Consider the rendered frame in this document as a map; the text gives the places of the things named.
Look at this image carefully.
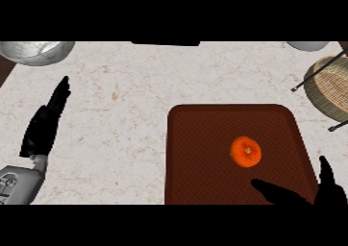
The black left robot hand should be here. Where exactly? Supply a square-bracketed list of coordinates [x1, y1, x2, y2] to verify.
[18, 75, 73, 159]

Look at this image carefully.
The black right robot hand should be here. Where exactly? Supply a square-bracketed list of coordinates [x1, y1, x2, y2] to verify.
[251, 155, 348, 206]

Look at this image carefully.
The orange squash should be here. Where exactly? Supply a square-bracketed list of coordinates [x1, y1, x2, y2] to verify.
[228, 135, 264, 169]

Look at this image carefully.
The brown tray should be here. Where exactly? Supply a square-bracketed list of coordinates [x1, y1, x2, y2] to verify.
[163, 103, 322, 206]

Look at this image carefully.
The tiered wicker basket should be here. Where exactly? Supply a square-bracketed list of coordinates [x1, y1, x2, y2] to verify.
[291, 41, 348, 133]

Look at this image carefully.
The grey metal bowl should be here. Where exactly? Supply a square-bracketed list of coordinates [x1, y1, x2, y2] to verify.
[0, 41, 78, 67]

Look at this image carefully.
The black flat appliance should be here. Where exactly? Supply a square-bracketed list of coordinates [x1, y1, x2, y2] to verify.
[131, 41, 202, 47]

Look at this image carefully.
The pale grey round object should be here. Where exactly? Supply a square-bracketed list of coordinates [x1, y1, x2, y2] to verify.
[286, 41, 332, 53]

